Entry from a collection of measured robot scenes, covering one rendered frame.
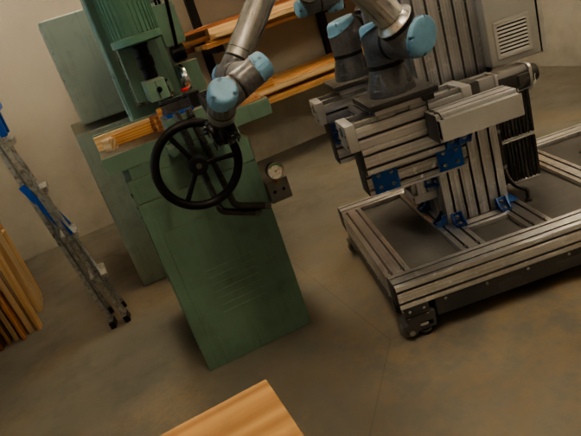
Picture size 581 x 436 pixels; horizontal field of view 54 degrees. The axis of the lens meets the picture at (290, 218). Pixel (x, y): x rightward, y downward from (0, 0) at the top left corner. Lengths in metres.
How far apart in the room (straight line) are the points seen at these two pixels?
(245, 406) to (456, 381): 0.88
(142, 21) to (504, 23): 1.20
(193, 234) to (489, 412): 1.11
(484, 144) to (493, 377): 0.84
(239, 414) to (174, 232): 1.01
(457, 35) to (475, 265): 0.79
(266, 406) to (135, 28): 1.32
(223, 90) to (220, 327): 1.06
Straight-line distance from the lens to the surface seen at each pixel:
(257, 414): 1.12
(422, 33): 1.71
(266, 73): 1.47
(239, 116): 1.99
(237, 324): 2.20
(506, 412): 1.76
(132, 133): 2.09
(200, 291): 2.11
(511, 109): 1.87
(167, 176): 1.97
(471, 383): 1.85
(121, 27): 2.00
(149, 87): 2.04
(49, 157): 4.46
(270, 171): 1.98
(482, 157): 2.22
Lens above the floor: 1.22
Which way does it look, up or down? 21 degrees down
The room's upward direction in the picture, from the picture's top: 18 degrees counter-clockwise
